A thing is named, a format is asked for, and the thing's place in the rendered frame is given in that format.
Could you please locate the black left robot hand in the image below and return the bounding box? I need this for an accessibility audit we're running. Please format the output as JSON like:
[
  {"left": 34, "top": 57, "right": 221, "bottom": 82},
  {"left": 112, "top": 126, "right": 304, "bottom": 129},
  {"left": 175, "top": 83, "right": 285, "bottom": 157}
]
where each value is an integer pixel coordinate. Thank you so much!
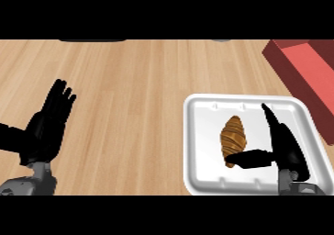
[{"left": 0, "top": 78, "right": 77, "bottom": 167}]

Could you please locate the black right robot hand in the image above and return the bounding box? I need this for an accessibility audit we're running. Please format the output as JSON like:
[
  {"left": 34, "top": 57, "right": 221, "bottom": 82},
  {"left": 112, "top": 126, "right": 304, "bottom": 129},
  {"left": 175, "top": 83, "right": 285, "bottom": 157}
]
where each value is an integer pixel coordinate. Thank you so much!
[{"left": 224, "top": 103, "right": 311, "bottom": 182}]

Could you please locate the brown croissant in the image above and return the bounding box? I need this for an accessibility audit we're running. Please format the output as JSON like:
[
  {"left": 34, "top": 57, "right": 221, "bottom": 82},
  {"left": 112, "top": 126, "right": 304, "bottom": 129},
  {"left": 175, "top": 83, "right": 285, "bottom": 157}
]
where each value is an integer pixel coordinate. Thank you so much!
[{"left": 220, "top": 115, "right": 246, "bottom": 169}]

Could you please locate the white foam tray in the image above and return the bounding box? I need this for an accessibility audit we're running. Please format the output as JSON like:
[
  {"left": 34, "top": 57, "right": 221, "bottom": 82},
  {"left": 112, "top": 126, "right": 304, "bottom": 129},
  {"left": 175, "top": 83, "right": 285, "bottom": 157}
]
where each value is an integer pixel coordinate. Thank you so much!
[{"left": 181, "top": 93, "right": 334, "bottom": 196}]

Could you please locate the red cardboard box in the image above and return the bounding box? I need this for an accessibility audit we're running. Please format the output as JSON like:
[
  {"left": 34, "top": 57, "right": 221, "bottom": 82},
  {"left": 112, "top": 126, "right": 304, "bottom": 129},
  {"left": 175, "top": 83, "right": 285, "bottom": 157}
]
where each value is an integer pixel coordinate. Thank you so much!
[{"left": 259, "top": 39, "right": 334, "bottom": 146}]

